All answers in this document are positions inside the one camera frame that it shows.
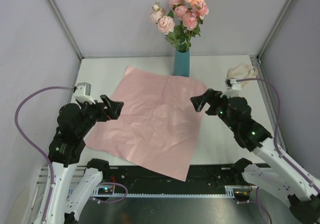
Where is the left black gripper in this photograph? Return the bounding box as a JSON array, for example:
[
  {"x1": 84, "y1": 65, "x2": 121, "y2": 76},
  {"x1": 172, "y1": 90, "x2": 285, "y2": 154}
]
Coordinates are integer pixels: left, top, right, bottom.
[{"x1": 77, "y1": 94, "x2": 124, "y2": 136}]

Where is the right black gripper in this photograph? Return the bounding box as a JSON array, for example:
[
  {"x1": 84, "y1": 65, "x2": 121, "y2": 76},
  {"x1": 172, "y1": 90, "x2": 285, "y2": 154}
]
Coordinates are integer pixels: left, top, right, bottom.
[{"x1": 190, "y1": 88, "x2": 238, "y2": 132}]

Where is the beige ribbon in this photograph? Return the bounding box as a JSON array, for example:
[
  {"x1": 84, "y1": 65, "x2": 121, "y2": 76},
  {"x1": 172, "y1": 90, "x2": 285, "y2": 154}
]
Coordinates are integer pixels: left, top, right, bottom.
[{"x1": 226, "y1": 64, "x2": 259, "y2": 80}]

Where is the purple wrapping paper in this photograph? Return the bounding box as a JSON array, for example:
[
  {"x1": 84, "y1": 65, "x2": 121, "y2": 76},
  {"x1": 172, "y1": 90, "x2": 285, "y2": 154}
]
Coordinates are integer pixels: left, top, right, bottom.
[{"x1": 86, "y1": 67, "x2": 207, "y2": 181}]

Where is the pink flower bouquet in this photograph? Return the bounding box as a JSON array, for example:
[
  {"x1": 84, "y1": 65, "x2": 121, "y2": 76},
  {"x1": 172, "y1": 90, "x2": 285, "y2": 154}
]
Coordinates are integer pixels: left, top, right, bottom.
[{"x1": 149, "y1": 0, "x2": 201, "y2": 52}]

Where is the single pink flower stem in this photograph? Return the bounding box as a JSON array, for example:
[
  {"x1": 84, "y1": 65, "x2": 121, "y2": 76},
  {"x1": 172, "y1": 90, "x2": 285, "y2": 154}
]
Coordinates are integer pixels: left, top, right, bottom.
[{"x1": 181, "y1": 0, "x2": 209, "y2": 51}]

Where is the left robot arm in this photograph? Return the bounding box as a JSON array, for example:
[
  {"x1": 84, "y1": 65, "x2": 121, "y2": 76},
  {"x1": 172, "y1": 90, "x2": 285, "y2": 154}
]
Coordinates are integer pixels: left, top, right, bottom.
[{"x1": 34, "y1": 95, "x2": 124, "y2": 224}]

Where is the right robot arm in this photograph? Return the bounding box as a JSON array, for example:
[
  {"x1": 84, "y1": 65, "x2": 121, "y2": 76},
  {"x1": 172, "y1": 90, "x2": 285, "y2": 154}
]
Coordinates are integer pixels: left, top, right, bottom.
[{"x1": 190, "y1": 89, "x2": 320, "y2": 224}]

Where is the teal conical vase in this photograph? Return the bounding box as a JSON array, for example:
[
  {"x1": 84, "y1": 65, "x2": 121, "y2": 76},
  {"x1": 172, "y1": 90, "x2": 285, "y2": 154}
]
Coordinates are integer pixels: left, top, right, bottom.
[{"x1": 173, "y1": 50, "x2": 190, "y2": 77}]

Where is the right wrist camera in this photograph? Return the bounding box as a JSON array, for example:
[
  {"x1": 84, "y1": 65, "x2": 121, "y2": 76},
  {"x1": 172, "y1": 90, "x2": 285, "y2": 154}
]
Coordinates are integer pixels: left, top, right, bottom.
[{"x1": 224, "y1": 78, "x2": 242, "y2": 97}]

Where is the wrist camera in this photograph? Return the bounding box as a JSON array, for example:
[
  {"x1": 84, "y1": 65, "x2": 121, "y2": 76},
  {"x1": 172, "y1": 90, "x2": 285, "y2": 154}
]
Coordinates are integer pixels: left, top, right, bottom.
[
  {"x1": 224, "y1": 78, "x2": 242, "y2": 97},
  {"x1": 73, "y1": 82, "x2": 96, "y2": 105}
]

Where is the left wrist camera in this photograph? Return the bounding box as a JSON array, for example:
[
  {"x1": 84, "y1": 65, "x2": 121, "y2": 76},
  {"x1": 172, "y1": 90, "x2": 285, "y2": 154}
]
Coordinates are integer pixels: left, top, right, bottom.
[{"x1": 73, "y1": 82, "x2": 96, "y2": 105}]

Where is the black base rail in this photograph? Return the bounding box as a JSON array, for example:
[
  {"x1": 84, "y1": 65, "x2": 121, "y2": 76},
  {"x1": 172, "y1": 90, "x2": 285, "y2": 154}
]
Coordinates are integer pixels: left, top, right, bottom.
[{"x1": 102, "y1": 164, "x2": 250, "y2": 194}]

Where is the right aluminium table rail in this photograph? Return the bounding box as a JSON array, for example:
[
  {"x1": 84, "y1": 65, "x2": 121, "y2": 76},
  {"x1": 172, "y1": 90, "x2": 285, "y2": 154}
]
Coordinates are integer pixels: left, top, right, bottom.
[{"x1": 248, "y1": 54, "x2": 288, "y2": 147}]

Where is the white cable duct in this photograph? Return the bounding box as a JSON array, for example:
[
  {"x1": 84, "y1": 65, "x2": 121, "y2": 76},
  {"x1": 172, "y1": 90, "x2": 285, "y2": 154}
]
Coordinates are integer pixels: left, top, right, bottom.
[{"x1": 91, "y1": 186, "x2": 252, "y2": 199}]

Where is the left aluminium frame post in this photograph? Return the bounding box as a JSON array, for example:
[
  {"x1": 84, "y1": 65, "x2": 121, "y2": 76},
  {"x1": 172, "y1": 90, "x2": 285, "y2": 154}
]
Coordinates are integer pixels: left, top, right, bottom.
[{"x1": 45, "y1": 0, "x2": 83, "y2": 61}]

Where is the aluminium frame post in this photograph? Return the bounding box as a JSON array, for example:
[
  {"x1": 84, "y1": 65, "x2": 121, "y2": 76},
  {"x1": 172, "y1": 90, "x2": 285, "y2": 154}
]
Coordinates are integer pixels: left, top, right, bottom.
[
  {"x1": 45, "y1": 0, "x2": 83, "y2": 61},
  {"x1": 256, "y1": 0, "x2": 296, "y2": 60}
]

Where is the right aluminium frame post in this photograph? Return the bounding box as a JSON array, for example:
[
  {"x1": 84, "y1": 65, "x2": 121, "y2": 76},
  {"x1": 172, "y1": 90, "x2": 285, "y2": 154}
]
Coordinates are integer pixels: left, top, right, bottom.
[{"x1": 256, "y1": 0, "x2": 296, "y2": 60}]

